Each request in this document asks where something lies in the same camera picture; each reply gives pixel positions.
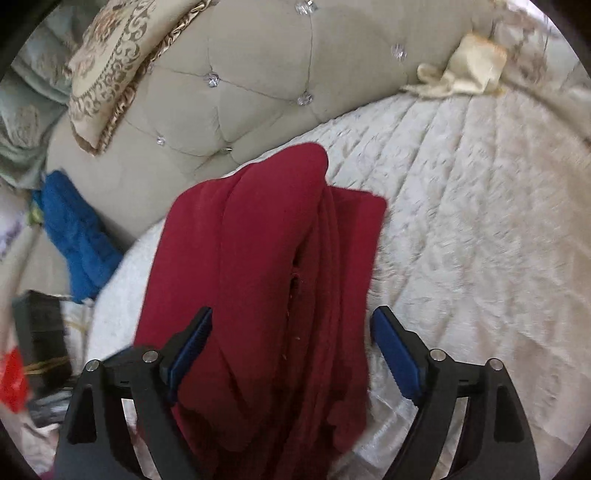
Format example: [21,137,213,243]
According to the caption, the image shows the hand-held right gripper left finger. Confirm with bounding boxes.
[54,307,213,480]

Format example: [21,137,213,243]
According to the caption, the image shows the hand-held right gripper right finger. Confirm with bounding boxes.
[372,305,541,480]

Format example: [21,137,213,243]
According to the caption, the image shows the red knit sweater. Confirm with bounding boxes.
[134,142,389,480]

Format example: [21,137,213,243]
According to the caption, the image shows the black box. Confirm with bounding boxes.
[11,290,72,398]

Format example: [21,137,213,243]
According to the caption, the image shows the white quilted sofa cover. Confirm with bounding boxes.
[85,78,591,480]

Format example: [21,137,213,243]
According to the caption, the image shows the red plastic bag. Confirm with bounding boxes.
[0,348,31,414]

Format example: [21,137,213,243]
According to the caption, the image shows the blue quilted cushion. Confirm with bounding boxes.
[32,170,124,304]

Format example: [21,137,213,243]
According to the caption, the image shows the pale green pillows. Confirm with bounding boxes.
[0,4,93,190]

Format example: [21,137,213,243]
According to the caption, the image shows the cream satin cloth tie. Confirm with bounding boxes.
[402,32,508,99]

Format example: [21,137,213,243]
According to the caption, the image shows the beige tufted sofa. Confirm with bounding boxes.
[11,0,509,301]

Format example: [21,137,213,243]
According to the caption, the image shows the ornate beige ruffled pillow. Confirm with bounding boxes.
[65,0,213,155]

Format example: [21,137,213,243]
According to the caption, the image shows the floral armrest cover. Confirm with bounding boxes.
[489,0,583,93]

